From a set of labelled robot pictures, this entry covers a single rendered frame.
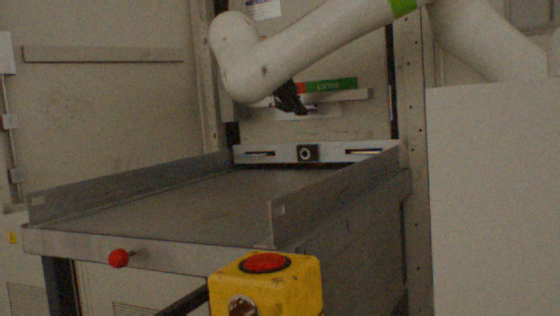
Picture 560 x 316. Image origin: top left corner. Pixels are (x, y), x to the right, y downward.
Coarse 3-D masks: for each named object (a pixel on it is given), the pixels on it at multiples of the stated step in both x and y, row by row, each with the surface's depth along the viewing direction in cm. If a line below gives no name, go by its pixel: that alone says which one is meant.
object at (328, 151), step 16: (240, 144) 155; (256, 144) 150; (272, 144) 147; (288, 144) 144; (320, 144) 139; (336, 144) 137; (352, 144) 135; (368, 144) 132; (256, 160) 151; (272, 160) 148; (288, 160) 145; (320, 160) 140; (336, 160) 138; (352, 160) 135
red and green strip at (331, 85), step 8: (328, 80) 136; (336, 80) 135; (344, 80) 134; (352, 80) 133; (304, 88) 140; (312, 88) 139; (320, 88) 138; (328, 88) 137; (336, 88) 136; (344, 88) 135; (352, 88) 133
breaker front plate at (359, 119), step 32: (288, 0) 139; (320, 0) 134; (320, 64) 137; (352, 64) 132; (384, 64) 128; (384, 96) 130; (256, 128) 150; (288, 128) 145; (320, 128) 140; (352, 128) 135; (384, 128) 131
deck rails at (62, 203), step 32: (192, 160) 138; (224, 160) 151; (384, 160) 114; (32, 192) 94; (64, 192) 100; (96, 192) 108; (128, 192) 116; (160, 192) 121; (320, 192) 81; (352, 192) 95; (32, 224) 94; (288, 224) 71
